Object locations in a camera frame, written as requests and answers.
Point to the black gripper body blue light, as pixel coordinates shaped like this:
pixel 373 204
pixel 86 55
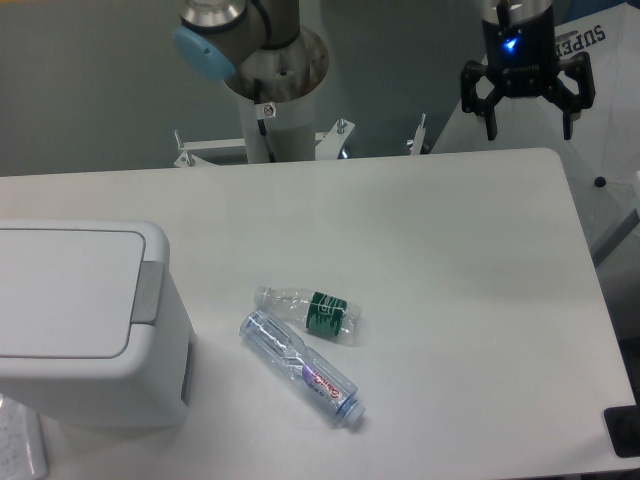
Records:
pixel 520 48

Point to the white trash can body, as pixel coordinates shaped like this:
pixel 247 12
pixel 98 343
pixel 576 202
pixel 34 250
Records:
pixel 147 384

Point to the white trash can lid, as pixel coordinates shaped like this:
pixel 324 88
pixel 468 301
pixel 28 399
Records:
pixel 68 293

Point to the clear bottle green label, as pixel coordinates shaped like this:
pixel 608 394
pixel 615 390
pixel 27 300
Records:
pixel 319 314

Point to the clear bottle purple label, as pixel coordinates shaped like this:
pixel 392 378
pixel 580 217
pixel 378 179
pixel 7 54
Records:
pixel 320 382

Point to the black object table edge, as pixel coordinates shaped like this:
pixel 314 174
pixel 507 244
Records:
pixel 623 426

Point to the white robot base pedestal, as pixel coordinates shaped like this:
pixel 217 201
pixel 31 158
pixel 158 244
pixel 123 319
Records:
pixel 278 86

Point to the white metal mounting frame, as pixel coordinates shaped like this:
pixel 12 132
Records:
pixel 268 147

